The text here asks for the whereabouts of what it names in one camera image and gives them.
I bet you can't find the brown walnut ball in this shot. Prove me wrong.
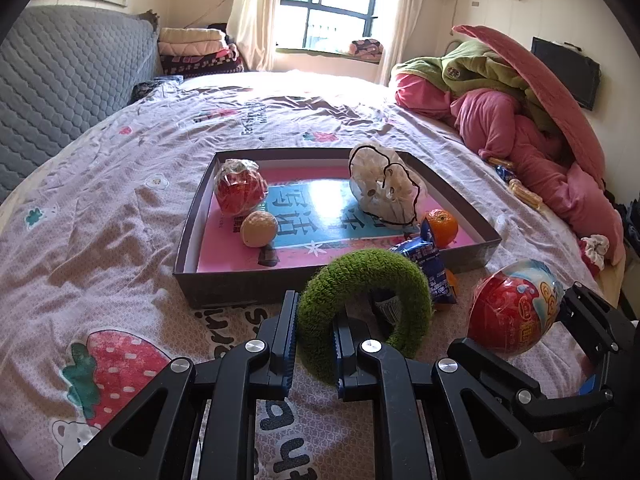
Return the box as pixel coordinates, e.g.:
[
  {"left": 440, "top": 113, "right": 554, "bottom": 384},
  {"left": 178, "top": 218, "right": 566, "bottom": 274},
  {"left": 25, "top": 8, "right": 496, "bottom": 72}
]
[{"left": 240, "top": 210, "right": 278, "bottom": 248}]

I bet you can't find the red ball toy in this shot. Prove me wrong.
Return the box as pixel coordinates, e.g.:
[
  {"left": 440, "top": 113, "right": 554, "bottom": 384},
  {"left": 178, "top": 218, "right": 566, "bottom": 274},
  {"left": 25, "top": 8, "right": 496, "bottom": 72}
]
[{"left": 468, "top": 259, "right": 564, "bottom": 356}]

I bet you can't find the red apple in plastic wrap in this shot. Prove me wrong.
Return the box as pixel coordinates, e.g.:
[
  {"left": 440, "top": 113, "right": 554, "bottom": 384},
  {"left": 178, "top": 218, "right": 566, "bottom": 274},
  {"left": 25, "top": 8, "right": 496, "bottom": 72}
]
[{"left": 214, "top": 158, "right": 268, "bottom": 217}]

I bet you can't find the green fuzzy ring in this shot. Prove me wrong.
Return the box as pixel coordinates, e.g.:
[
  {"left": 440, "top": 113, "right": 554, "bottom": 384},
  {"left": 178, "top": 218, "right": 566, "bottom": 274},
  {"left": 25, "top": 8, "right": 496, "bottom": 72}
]
[{"left": 296, "top": 247, "right": 434, "bottom": 386}]

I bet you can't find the right cream curtain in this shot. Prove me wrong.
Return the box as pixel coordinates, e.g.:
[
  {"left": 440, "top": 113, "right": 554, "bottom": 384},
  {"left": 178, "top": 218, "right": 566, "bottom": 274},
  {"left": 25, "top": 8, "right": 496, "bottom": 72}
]
[{"left": 373, "top": 0, "right": 423, "bottom": 86}]

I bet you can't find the green blanket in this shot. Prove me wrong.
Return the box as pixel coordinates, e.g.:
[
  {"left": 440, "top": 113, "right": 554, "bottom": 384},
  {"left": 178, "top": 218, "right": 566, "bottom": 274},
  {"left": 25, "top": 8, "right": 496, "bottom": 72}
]
[{"left": 392, "top": 39, "right": 554, "bottom": 131}]

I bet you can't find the white red scrunchie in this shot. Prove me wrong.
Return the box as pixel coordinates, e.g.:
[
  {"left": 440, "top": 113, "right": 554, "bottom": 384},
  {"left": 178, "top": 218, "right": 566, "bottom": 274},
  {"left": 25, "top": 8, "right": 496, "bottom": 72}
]
[{"left": 578, "top": 234, "right": 610, "bottom": 278}]

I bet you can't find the pink round cushion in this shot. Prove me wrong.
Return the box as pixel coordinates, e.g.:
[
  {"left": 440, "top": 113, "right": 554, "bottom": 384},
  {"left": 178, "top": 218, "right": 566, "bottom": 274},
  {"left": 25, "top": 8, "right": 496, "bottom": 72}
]
[{"left": 451, "top": 25, "right": 605, "bottom": 190}]

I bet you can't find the pink crumpled duvet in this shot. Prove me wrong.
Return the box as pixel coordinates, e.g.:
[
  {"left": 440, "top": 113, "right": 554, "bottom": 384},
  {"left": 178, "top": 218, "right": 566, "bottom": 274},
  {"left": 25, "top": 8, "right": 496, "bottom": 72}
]
[{"left": 395, "top": 74, "right": 624, "bottom": 266}]

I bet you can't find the dark shallow cardboard box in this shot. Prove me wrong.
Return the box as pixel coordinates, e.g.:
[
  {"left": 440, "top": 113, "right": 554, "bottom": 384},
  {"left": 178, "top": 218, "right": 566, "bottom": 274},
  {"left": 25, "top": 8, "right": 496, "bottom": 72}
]
[{"left": 174, "top": 148, "right": 501, "bottom": 309}]

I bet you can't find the small orange behind packet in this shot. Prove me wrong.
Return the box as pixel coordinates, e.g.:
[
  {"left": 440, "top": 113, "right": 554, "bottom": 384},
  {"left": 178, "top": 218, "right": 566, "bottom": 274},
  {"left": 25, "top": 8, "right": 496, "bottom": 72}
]
[{"left": 434, "top": 269, "right": 459, "bottom": 311}]

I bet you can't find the cream curtain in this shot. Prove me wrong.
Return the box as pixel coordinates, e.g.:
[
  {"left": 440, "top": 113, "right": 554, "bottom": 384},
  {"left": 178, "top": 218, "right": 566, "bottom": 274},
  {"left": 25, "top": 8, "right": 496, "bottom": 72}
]
[
  {"left": 373, "top": 0, "right": 423, "bottom": 86},
  {"left": 228, "top": 0, "right": 280, "bottom": 72}
]

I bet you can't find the left cream curtain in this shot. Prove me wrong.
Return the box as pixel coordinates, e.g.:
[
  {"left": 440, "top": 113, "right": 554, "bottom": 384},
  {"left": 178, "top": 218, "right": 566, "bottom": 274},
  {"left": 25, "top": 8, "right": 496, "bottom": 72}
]
[{"left": 228, "top": 0, "right": 280, "bottom": 72}]

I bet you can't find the window with dark frame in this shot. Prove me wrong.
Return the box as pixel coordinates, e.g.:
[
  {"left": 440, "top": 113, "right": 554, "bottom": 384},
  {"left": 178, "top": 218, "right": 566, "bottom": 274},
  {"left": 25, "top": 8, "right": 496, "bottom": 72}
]
[{"left": 276, "top": 0, "right": 378, "bottom": 53}]

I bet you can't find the wrapped snack bar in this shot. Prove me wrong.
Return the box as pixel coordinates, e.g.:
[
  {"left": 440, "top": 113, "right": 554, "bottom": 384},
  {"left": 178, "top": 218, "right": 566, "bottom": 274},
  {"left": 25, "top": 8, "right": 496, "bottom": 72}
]
[{"left": 488, "top": 157, "right": 544, "bottom": 210}]

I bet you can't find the black wall television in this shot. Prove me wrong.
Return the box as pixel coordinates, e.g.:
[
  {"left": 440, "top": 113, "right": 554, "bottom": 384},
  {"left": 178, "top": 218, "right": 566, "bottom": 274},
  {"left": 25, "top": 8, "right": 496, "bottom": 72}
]
[{"left": 530, "top": 37, "right": 601, "bottom": 110}]

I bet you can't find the blue snack packet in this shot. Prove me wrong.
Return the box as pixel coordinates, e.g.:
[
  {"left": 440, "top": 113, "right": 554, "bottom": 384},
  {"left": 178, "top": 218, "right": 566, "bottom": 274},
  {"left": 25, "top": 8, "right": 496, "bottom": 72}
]
[{"left": 369, "top": 220, "right": 457, "bottom": 333}]

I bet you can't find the folded blankets stack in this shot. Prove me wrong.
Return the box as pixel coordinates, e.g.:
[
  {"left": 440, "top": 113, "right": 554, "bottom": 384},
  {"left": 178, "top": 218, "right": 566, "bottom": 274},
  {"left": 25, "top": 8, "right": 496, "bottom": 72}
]
[{"left": 157, "top": 27, "right": 245, "bottom": 78}]

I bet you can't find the pink bag on windowsill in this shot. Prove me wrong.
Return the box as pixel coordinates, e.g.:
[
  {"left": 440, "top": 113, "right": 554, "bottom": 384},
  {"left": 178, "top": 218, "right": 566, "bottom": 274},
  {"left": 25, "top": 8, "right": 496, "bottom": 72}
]
[{"left": 348, "top": 38, "right": 384, "bottom": 63}]

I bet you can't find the pink strawberry print bedsheet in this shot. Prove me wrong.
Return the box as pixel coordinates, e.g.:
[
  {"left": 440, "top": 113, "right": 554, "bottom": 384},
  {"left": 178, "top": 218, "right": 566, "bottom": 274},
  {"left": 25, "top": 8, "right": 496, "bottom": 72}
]
[{"left": 1, "top": 72, "right": 593, "bottom": 479}]

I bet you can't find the grey quilted headboard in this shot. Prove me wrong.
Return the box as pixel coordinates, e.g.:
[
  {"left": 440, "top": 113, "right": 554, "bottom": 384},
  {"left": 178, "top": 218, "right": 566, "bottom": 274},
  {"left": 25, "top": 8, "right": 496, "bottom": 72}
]
[{"left": 1, "top": 6, "right": 160, "bottom": 197}]

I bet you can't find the orange tangerine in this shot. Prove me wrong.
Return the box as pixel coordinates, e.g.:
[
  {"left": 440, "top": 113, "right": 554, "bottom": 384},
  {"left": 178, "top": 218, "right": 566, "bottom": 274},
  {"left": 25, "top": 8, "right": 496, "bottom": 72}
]
[{"left": 424, "top": 208, "right": 459, "bottom": 249}]

